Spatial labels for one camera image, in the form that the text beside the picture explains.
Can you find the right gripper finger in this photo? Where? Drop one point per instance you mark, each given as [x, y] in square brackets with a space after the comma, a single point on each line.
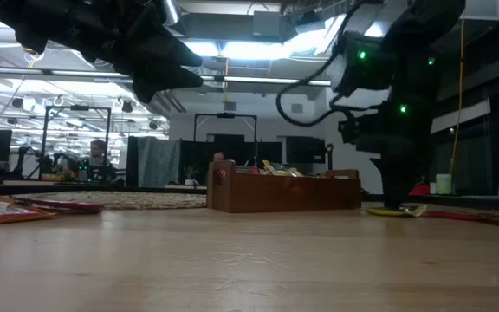
[390, 186]
[409, 186]

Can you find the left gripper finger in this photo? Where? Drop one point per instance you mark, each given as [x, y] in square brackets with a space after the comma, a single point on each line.
[176, 50]
[167, 82]

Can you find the green yellow tea bag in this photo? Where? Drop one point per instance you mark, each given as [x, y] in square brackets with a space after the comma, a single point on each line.
[377, 212]

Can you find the wooden three-compartment box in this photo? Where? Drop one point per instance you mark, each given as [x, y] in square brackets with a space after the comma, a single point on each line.
[284, 195]

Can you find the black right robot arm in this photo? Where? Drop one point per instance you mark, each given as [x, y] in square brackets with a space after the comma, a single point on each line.
[423, 43]

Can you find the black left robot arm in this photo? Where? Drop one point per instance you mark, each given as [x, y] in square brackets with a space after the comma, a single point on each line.
[24, 17]

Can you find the red container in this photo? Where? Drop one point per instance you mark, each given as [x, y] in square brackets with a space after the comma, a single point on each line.
[420, 190]

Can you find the pale green cup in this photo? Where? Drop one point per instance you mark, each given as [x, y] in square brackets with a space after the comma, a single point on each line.
[443, 184]

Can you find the grey hanging box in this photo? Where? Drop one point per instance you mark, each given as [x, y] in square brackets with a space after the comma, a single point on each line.
[230, 106]

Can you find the grey cloth partition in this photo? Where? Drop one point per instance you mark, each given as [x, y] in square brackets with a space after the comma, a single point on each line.
[158, 160]

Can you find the black partition panel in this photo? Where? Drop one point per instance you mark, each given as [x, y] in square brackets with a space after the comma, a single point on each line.
[197, 156]

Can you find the grey ceiling unit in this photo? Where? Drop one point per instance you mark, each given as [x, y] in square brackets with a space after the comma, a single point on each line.
[267, 24]

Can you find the small potted plant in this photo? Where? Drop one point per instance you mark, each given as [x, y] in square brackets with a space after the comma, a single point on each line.
[189, 175]

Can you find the long ceiling light strip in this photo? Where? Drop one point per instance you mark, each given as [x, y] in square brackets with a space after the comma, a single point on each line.
[267, 80]

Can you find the white ceiling air unit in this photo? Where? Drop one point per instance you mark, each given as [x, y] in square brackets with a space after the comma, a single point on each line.
[483, 8]

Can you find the black stand post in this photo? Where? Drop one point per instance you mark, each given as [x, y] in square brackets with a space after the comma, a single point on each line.
[330, 156]

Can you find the black gantry frame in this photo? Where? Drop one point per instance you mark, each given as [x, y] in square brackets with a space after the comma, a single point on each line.
[78, 108]
[225, 115]

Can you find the grey wall vent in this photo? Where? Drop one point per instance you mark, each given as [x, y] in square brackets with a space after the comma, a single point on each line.
[297, 108]

